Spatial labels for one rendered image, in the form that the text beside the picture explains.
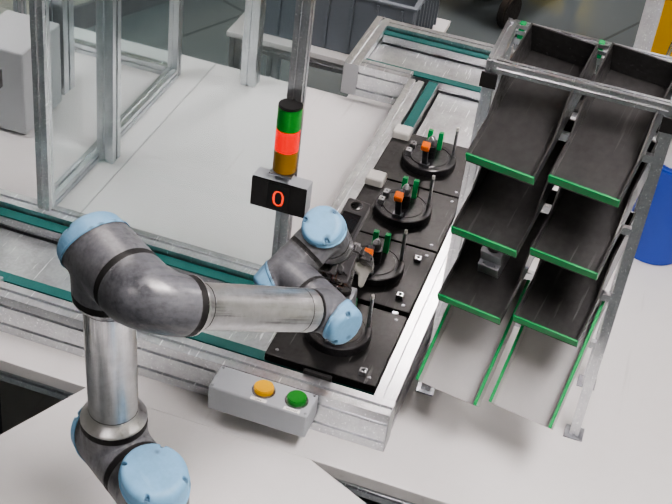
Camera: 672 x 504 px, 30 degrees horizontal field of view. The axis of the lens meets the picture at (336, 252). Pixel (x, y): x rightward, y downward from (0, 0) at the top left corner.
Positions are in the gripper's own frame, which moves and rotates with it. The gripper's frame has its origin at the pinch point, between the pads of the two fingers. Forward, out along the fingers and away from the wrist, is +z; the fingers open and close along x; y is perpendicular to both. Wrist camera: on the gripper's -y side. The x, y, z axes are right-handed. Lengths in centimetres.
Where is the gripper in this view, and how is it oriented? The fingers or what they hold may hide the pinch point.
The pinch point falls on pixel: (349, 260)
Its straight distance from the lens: 253.3
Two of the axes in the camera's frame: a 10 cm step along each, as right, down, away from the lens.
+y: -3.0, 9.3, -2.0
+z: 1.3, 2.5, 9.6
